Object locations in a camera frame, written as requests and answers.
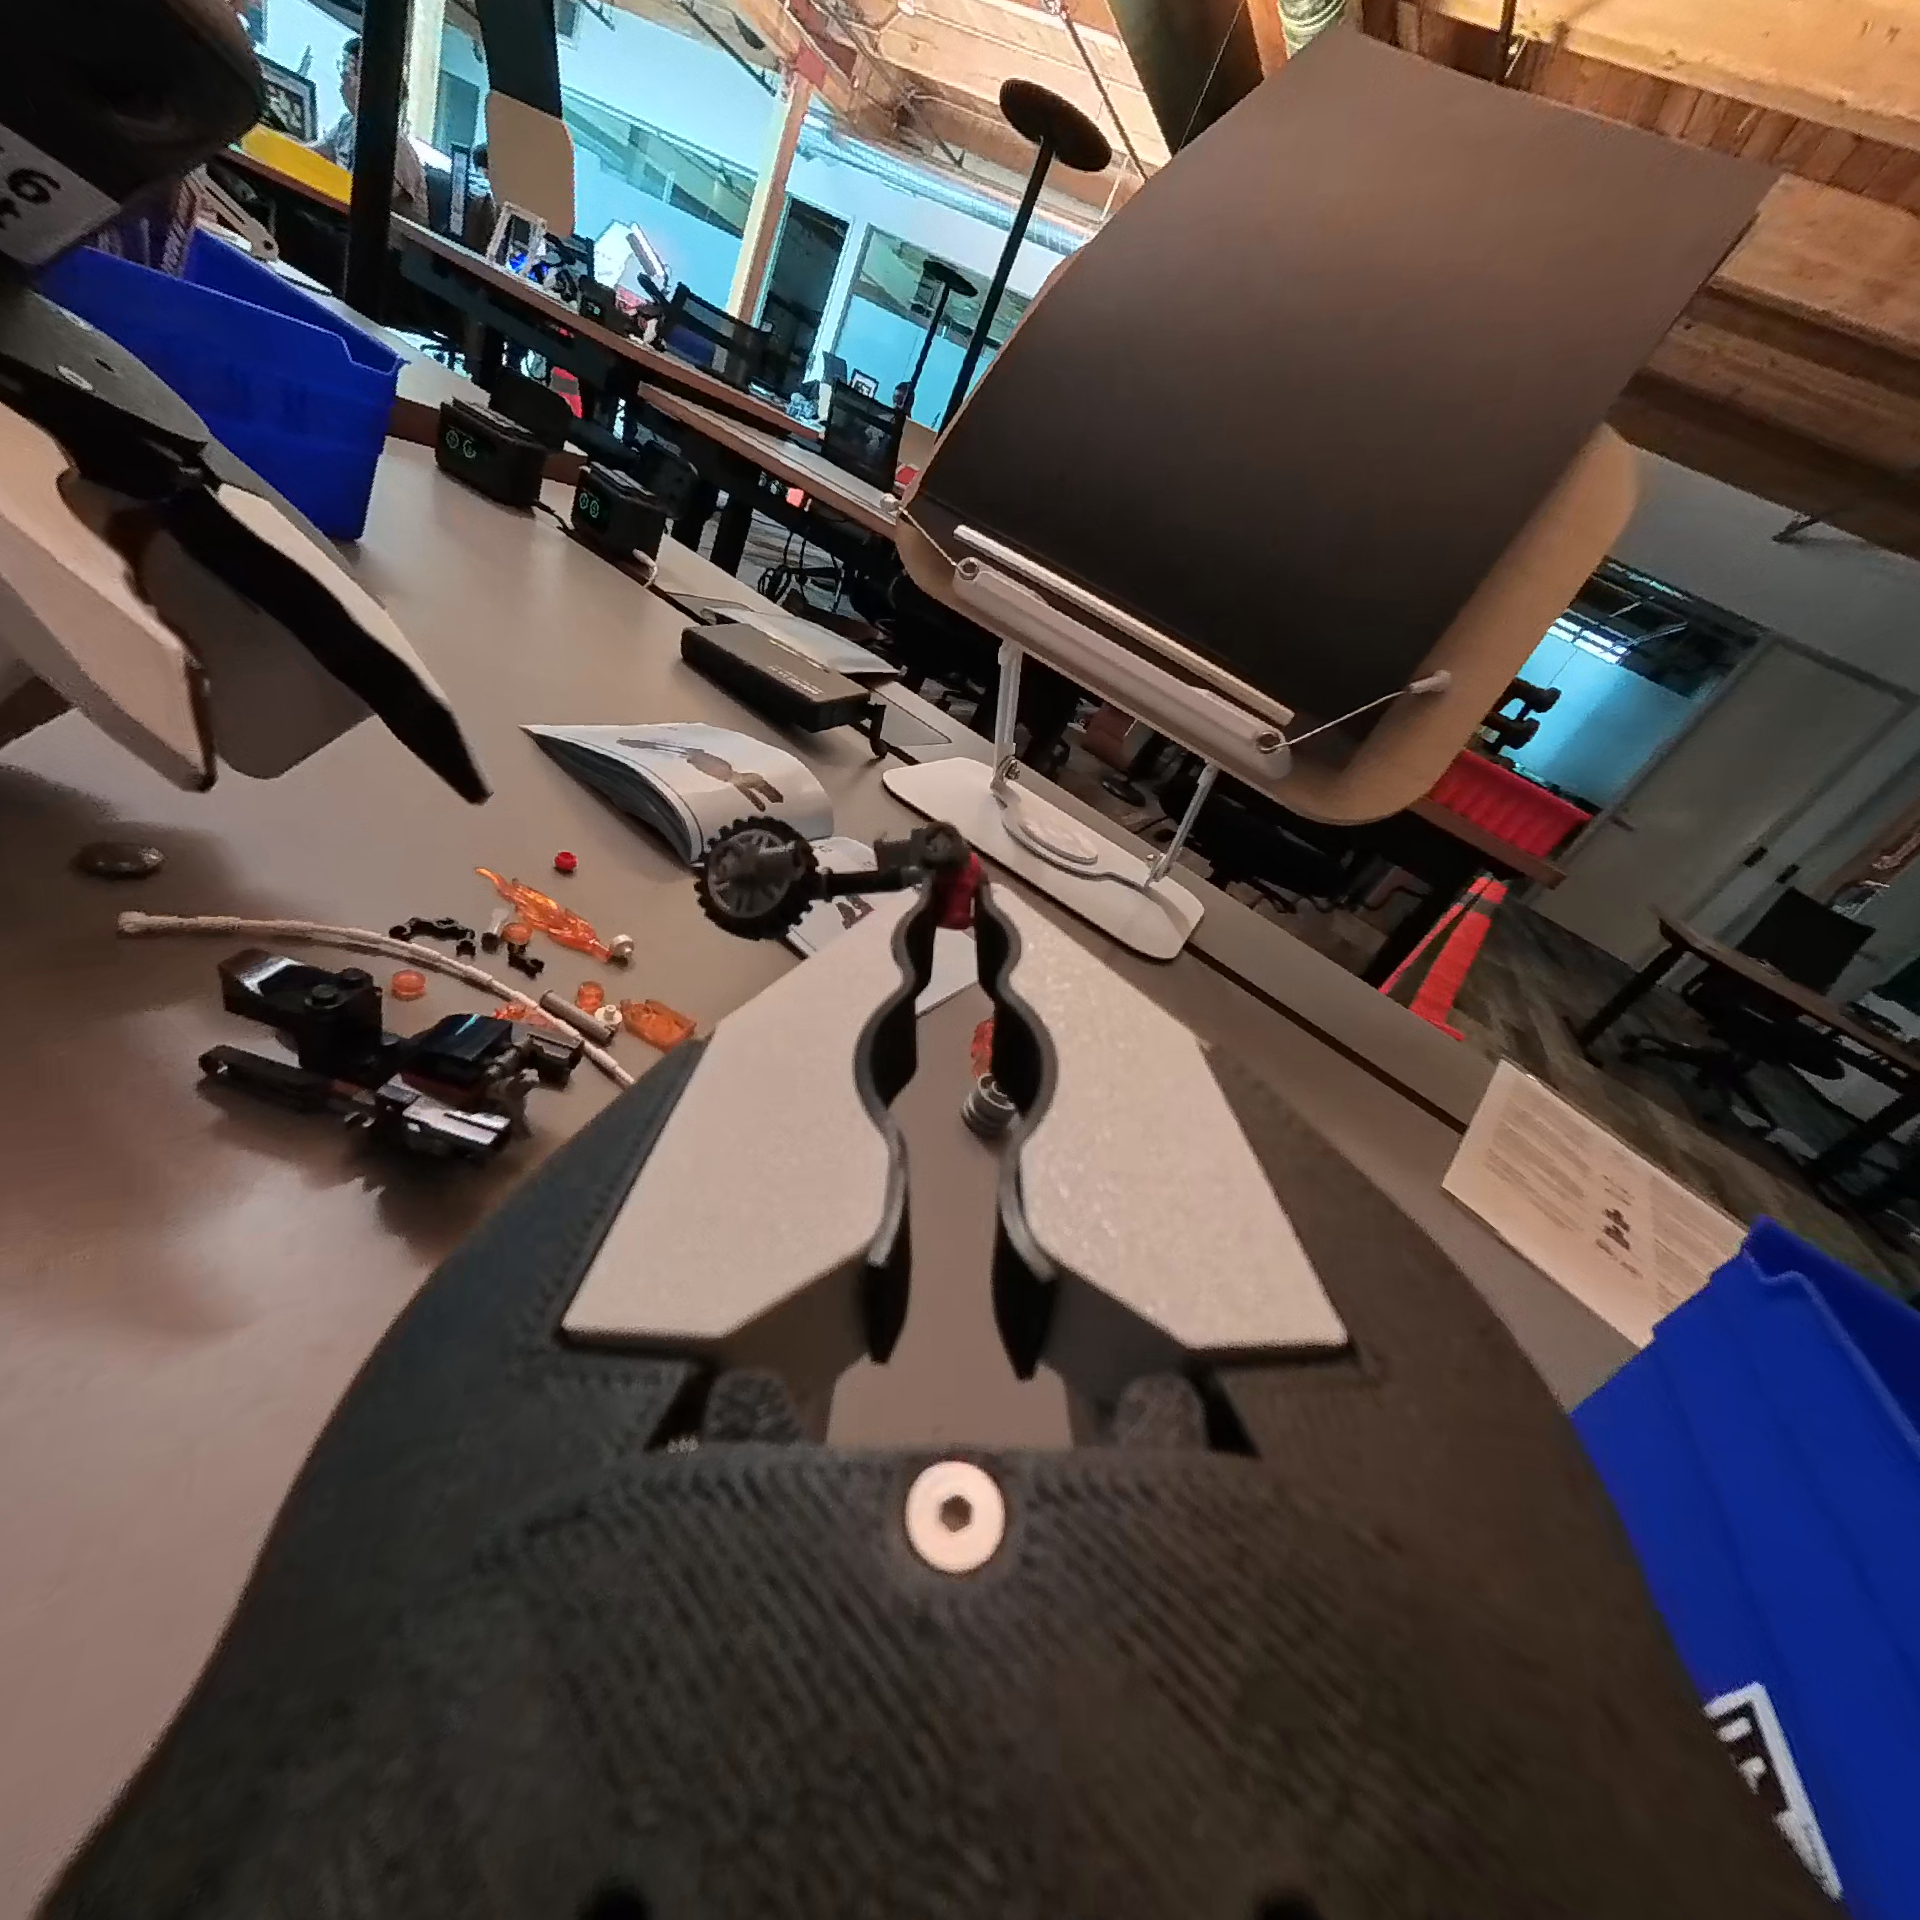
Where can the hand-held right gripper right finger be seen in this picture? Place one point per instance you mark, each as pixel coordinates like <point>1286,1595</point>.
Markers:
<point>1187,1200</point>

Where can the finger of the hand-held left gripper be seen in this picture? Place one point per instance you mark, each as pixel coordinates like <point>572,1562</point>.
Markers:
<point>346,631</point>
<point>75,600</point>

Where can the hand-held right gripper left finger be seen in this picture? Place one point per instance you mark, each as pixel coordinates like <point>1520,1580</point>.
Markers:
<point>718,1200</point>

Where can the lego wheel fork assembly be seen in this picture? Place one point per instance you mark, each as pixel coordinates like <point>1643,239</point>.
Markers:
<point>750,882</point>

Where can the white instruction booklet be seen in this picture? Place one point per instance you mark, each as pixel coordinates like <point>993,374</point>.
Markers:
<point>659,781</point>

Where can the orange transparent lego slope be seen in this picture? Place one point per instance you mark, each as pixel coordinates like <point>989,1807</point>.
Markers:
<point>657,1022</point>

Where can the grey lego pin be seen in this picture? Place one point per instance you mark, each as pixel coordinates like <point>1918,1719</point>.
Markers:
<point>598,1026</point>

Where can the grey lego wheel hub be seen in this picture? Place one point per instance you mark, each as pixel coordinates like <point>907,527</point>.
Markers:
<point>986,1110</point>

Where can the thin orange lego flame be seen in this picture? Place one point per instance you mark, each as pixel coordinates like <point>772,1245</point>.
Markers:
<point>985,1043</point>

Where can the dark grey round lego tile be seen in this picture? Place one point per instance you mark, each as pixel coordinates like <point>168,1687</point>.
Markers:
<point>121,860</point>

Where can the black lego motorcycle body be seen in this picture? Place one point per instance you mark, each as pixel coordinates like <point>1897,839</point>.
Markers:
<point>435,1079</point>

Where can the black lego claw piece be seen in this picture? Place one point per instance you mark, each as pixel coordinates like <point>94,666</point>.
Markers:
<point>426,933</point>
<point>518,959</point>

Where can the large orange lego flame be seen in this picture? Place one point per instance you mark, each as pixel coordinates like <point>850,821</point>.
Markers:
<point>547,908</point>

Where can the printed cardboard box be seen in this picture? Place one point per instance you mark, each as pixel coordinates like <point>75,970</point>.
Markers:
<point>156,241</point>

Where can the blue plastic bin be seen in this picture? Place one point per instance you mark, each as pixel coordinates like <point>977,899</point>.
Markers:
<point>1801,1501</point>
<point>287,404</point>

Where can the black charger with green light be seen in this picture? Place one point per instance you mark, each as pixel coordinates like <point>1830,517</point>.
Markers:
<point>618,517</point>
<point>487,458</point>

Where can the black metal column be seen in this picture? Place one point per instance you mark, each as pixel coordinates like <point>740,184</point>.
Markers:
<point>374,151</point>

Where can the wooden office desk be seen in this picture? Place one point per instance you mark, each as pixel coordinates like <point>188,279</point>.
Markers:
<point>1801,991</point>
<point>598,323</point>

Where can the white paper sheet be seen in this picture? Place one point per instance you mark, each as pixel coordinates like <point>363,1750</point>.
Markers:
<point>1589,1187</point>

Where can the black rectangular box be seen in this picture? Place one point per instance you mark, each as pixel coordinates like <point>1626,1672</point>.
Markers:
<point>764,666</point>

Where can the red plastic crate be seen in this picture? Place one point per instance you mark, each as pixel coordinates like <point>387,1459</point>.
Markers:
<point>1500,802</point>

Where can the black tablet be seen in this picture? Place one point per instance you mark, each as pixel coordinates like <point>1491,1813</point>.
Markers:
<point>1274,374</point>

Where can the black round-top pole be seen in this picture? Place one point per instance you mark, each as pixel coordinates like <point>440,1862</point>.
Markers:
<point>1057,122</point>

